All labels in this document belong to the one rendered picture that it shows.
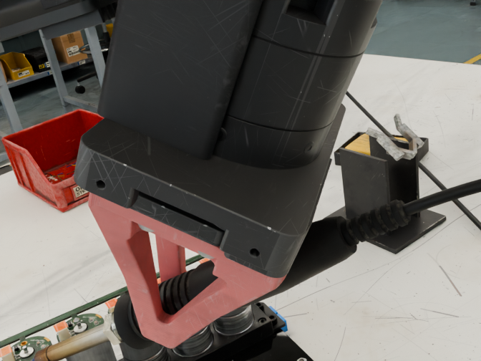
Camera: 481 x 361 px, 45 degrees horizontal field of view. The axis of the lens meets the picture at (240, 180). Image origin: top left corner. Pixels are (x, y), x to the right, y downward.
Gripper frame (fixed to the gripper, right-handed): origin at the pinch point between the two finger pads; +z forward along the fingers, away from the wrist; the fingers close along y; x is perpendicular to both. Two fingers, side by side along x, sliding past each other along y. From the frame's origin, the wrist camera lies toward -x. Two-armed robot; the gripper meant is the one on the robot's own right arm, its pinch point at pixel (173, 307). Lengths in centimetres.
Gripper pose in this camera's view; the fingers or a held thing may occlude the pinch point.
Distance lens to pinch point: 24.6
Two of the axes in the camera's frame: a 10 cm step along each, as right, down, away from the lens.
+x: 9.1, 4.0, -0.8
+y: -2.7, 4.5, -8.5
